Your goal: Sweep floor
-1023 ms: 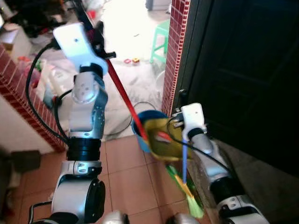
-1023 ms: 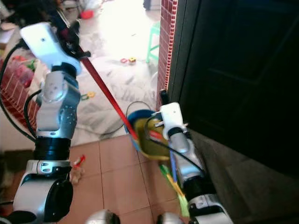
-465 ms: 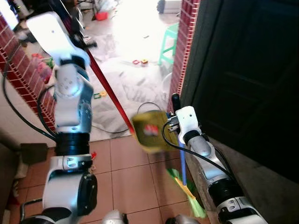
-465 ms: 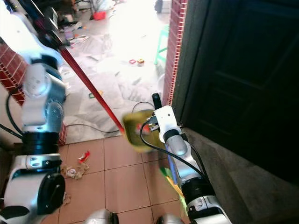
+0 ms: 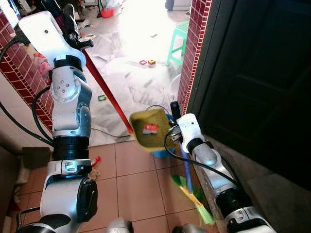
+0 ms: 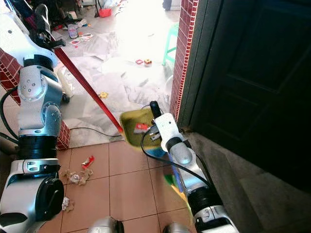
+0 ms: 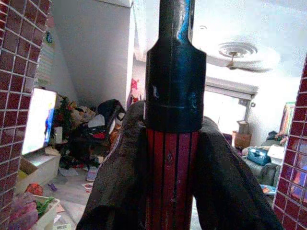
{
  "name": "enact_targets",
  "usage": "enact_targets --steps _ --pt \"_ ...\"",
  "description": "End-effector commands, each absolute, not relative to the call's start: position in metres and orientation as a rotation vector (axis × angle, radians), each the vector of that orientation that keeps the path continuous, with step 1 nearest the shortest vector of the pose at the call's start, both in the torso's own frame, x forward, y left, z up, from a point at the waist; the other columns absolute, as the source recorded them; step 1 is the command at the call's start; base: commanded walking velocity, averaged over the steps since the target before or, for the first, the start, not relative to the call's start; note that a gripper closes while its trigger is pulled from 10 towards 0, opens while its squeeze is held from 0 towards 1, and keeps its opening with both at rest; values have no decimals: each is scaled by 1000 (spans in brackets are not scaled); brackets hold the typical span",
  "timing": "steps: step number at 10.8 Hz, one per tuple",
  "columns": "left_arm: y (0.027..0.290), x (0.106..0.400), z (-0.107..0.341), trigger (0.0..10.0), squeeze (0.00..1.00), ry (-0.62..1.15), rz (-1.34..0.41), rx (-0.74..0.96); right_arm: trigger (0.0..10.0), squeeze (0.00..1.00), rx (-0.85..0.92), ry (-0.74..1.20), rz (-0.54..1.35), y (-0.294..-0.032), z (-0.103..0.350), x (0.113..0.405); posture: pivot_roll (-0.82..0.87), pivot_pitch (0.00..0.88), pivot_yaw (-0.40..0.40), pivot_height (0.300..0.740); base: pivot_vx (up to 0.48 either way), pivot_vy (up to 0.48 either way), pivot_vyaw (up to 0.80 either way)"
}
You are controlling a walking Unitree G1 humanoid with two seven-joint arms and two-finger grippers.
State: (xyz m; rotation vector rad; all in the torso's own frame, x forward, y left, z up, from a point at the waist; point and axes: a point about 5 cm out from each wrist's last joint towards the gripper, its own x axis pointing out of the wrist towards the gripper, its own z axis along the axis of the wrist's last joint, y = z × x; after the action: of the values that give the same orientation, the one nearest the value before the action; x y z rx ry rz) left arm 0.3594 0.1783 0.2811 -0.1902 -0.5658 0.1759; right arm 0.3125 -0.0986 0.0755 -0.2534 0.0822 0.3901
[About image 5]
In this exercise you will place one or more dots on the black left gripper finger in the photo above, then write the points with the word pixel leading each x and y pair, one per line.
pixel 69 17

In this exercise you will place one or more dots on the yellow-green dustpan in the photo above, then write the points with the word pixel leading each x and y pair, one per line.
pixel 151 128

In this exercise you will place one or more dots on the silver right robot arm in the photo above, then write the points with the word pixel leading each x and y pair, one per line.
pixel 218 174

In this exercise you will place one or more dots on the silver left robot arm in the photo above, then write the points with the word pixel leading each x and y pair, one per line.
pixel 71 111

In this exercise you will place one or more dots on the small coloured floor scrap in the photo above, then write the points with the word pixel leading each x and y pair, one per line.
pixel 102 97

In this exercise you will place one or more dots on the red plastic basin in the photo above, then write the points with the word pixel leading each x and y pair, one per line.
pixel 107 13

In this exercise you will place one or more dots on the small yellow toy block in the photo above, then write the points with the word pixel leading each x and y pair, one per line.
pixel 151 62

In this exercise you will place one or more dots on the small red toy block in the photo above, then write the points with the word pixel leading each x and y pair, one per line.
pixel 143 62

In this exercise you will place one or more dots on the green plastic stool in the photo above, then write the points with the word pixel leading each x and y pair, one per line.
pixel 179 41

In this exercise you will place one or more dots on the red snack wrapper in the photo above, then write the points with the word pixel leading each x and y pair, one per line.
pixel 96 162

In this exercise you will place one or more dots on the crumpled paper scrap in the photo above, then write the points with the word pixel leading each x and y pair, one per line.
pixel 94 174

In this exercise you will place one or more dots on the dark wooden door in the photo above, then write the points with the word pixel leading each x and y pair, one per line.
pixel 262 82

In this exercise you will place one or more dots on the silver right robot leg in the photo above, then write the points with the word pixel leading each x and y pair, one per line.
pixel 183 228

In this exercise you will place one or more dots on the silver robot leg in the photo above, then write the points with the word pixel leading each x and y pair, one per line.
pixel 119 226
pixel 183 228

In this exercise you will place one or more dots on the silver left robot leg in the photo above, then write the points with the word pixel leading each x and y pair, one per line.
pixel 119 226

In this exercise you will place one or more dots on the brown cardboard piece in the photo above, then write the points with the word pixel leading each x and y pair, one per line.
pixel 36 157

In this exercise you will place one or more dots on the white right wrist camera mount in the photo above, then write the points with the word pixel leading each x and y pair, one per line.
pixel 190 128

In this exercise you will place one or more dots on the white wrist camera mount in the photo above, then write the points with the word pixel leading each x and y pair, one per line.
pixel 190 128
pixel 47 36

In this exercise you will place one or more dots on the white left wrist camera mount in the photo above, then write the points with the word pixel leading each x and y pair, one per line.
pixel 47 36

